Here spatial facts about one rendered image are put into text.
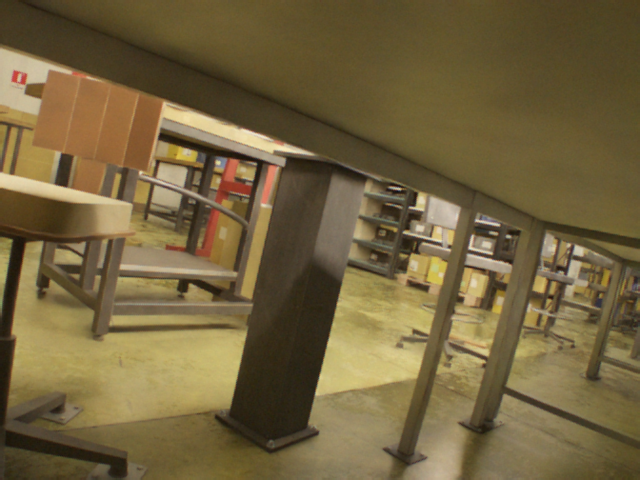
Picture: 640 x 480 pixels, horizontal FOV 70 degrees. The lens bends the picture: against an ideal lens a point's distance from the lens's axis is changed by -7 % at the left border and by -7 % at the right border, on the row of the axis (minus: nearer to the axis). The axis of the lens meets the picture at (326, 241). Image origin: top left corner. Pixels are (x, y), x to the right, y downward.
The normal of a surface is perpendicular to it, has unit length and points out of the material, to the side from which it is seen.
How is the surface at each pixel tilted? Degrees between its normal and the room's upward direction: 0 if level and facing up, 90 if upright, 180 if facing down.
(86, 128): 90
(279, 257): 90
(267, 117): 90
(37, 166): 90
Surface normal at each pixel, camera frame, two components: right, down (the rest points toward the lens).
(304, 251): -0.57, -0.09
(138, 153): -0.29, -0.01
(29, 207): 0.00, 0.06
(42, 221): 0.37, 0.14
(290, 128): 0.70, 0.20
